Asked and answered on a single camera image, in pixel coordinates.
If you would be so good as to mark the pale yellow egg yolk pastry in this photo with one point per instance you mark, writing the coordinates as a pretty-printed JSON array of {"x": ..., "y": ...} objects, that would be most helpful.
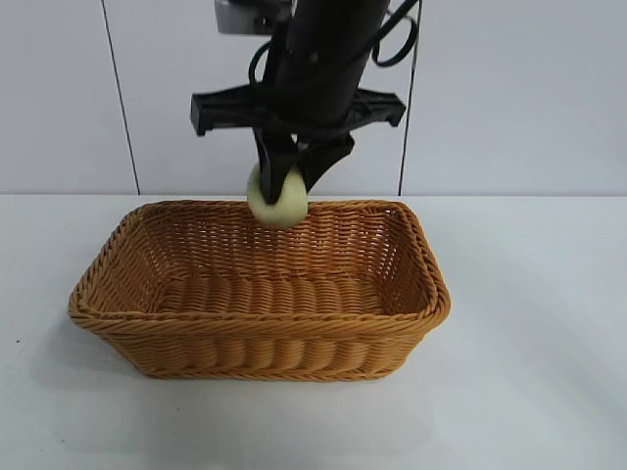
[{"x": 289, "y": 210}]

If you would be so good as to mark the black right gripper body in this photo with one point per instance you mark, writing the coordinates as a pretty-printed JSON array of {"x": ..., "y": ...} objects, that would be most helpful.
[{"x": 323, "y": 73}]

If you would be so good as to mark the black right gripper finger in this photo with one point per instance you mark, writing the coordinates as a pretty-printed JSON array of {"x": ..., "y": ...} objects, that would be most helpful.
[
  {"x": 273, "y": 166},
  {"x": 323, "y": 156}
]

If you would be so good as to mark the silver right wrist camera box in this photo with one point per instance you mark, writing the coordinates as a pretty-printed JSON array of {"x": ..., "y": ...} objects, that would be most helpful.
[{"x": 235, "y": 19}]

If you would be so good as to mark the brown woven wicker basket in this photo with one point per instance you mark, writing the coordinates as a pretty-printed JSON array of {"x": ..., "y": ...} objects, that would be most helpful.
[{"x": 269, "y": 343}]

